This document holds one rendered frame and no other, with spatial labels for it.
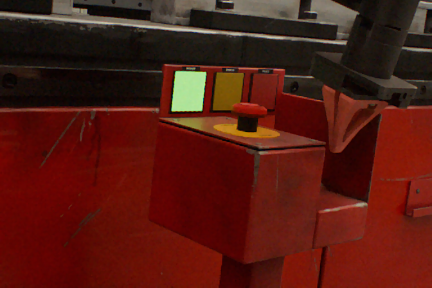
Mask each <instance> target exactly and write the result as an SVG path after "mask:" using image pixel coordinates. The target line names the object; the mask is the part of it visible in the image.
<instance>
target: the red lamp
mask: <svg viewBox="0 0 432 288"><path fill-rule="evenodd" d="M277 81H278V75H266V74H253V81H252V86H251V97H250V104H258V105H262V106H263V107H265V108H266V109H267V110H273V109H274V106H275V96H276V87H277Z"/></svg>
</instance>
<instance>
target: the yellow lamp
mask: <svg viewBox="0 0 432 288"><path fill-rule="evenodd" d="M243 78H244V74H243V73H216V79H215V90H214V96H213V107H212V110H213V111H230V110H231V106H232V105H234V104H236V103H240V100H241V94H242V84H243Z"/></svg>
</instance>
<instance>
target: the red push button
mask: <svg viewBox="0 0 432 288"><path fill-rule="evenodd" d="M231 113H232V114H234V115H237V116H238V120H237V130H238V131H243V132H256V131H257V126H258V119H259V118H265V117H266V115H267V109H266V108H265V107H263V106H262V105H258V104H254V103H236V104H234V105H232V106H231Z"/></svg>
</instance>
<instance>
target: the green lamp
mask: <svg viewBox="0 0 432 288"><path fill-rule="evenodd" d="M205 78H206V73H205V72H187V71H176V72H175V84H174V95H173V102H172V111H201V110H202V108H203V96H204V85H205Z"/></svg>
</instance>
